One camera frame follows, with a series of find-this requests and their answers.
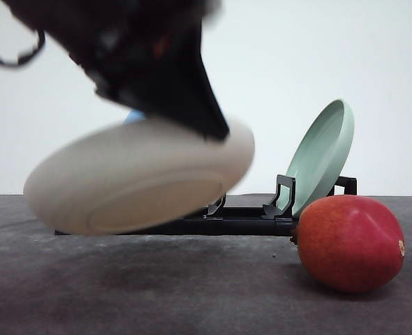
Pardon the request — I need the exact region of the black cable loop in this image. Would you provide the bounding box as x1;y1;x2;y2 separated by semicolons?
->
0;29;46;68

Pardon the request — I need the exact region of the blue plate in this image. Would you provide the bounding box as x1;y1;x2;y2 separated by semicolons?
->
124;110;146;124

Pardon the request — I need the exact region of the black plastic dish rack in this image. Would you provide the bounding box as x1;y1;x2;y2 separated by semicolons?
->
54;174;358;237

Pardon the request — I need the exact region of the white plate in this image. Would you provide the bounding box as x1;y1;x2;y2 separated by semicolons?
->
23;116;256;236

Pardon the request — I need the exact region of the green plate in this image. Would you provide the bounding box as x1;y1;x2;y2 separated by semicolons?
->
278;99;355;217

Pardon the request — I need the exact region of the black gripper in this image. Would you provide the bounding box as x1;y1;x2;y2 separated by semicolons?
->
3;0;230;141

